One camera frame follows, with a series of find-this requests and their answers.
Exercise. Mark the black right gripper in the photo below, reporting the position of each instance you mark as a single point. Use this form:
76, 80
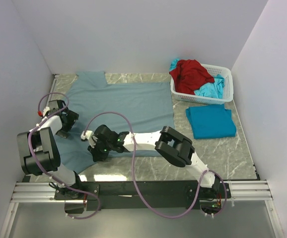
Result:
96, 152

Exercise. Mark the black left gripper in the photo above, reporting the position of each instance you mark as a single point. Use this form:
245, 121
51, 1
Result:
65, 129

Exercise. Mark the grey blue t shirt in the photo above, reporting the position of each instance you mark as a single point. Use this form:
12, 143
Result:
142, 103

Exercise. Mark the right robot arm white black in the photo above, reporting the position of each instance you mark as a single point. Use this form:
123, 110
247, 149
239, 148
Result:
174, 147

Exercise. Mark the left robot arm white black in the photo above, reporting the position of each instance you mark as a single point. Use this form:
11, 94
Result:
58, 121

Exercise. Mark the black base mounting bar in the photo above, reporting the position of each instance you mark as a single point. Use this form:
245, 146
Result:
126, 195

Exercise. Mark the folded teal t shirt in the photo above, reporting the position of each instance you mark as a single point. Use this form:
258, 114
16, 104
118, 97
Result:
211, 122

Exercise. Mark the red t shirt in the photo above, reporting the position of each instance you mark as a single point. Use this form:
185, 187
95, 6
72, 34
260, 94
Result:
189, 76

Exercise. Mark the light turquoise t shirt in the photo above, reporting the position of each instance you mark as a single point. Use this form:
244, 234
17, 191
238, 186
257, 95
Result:
213, 90

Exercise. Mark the white plastic laundry basket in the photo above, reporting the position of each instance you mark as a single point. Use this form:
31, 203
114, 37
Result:
213, 70

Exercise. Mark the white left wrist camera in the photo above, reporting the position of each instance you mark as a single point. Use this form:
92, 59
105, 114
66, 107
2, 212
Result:
44, 112

